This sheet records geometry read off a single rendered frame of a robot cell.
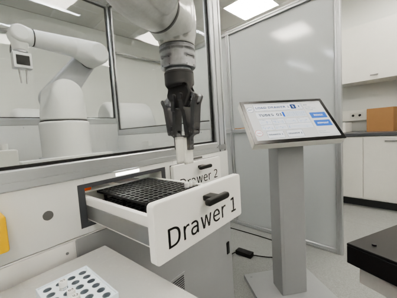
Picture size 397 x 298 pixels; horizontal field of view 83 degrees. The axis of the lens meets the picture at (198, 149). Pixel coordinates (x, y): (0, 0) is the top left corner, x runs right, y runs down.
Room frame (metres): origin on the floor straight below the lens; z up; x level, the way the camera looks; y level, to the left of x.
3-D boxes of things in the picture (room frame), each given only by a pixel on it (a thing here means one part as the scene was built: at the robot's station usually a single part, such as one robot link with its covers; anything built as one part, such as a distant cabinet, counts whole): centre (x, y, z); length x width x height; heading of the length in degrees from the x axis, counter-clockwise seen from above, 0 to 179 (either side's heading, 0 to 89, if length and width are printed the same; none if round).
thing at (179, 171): (0.90, 0.01, 0.87); 0.29 x 0.02 x 0.11; 140
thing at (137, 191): (0.61, 0.15, 0.87); 0.22 x 0.18 x 0.06; 50
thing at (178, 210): (0.48, 0.00, 0.87); 0.29 x 0.02 x 0.11; 140
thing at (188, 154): (0.58, 0.03, 1.00); 0.03 x 0.01 x 0.07; 140
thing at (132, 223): (0.62, 0.16, 0.86); 0.40 x 0.26 x 0.06; 50
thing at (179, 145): (0.60, 0.05, 1.00); 0.03 x 0.01 x 0.07; 140
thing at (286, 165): (1.28, -0.52, 0.51); 0.50 x 0.45 x 1.02; 9
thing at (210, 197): (0.47, -0.02, 0.91); 0.07 x 0.04 x 0.01; 140
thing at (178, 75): (0.59, 0.04, 1.16); 0.08 x 0.07 x 0.09; 50
